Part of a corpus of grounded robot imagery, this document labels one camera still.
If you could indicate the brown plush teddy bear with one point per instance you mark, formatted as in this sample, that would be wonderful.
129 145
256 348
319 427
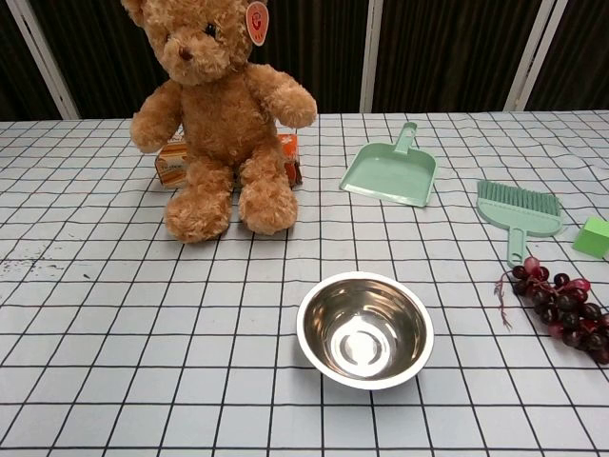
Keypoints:
223 119

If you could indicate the green hand brush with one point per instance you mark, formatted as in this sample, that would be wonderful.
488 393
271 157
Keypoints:
521 209

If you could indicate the green plastic dustpan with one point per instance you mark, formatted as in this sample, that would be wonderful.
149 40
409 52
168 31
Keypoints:
390 173

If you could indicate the stainless steel bowl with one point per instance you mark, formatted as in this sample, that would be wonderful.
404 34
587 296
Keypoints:
365 328

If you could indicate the orange snack box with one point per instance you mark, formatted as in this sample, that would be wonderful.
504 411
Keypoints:
172 166

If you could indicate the white black checked tablecloth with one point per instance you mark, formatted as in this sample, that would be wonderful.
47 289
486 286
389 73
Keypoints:
143 333

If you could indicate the pink round hang tag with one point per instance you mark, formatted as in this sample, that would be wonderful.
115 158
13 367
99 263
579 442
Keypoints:
257 24

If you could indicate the dark purple grape bunch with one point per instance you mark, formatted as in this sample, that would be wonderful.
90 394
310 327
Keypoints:
566 309

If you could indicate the green cube block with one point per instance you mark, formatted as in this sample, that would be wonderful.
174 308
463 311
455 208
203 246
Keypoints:
592 238

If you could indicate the white screen frame post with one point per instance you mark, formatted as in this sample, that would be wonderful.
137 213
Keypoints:
371 57
535 57
45 62

